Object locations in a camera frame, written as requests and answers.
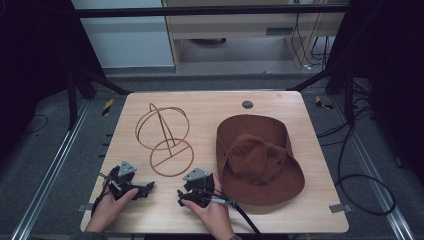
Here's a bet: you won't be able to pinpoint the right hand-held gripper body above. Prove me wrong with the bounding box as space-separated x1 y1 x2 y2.
182 167 217 209

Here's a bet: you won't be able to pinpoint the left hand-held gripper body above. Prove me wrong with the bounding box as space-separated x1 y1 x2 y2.
107 160 144 201

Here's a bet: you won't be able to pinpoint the wooden ring hat stand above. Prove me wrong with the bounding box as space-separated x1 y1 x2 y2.
134 102 196 178

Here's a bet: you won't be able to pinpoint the brown brimmed hat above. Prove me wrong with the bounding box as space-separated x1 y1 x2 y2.
215 113 306 207

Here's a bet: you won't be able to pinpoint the person's left hand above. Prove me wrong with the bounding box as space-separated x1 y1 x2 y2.
85 187 140 234

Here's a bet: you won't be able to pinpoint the person's right hand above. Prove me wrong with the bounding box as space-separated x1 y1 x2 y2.
181 173 236 240

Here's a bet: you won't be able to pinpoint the yellow black striped tape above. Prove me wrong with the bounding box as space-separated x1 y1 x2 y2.
101 98 115 117

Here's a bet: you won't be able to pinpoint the black metal stand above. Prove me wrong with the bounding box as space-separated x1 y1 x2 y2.
65 64 134 132
285 61 357 128

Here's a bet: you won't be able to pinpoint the white cabinet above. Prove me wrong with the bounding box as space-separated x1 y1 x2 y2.
70 0 175 70

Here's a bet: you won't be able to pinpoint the dark curtain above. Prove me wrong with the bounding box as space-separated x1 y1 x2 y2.
324 0 424 188
0 0 108 164

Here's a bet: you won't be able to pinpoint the light wooden desk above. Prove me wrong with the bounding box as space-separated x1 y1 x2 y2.
161 0 352 73

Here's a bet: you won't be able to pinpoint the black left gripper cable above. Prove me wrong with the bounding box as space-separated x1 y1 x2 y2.
90 172 115 216

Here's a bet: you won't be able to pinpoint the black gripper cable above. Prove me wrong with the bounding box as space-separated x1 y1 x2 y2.
202 195 264 236
90 172 115 216

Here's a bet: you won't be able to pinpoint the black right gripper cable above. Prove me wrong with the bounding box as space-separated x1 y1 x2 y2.
202 195 264 236

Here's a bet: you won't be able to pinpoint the aluminium floor rail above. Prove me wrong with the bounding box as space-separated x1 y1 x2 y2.
10 99 92 240
333 95 417 240

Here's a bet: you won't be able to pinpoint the thin black floor cable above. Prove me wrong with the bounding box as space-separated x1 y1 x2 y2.
20 113 50 136

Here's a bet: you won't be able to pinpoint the black looped floor cable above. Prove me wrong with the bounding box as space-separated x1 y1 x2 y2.
315 123 398 217

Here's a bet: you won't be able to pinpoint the yellow-handled tool right floor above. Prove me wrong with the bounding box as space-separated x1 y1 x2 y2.
314 95 335 111

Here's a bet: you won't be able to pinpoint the black hanging desk cables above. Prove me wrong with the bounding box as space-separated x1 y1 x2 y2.
290 12 332 72

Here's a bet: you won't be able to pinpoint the black horizontal frame bar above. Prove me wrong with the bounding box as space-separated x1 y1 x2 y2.
70 3 352 19

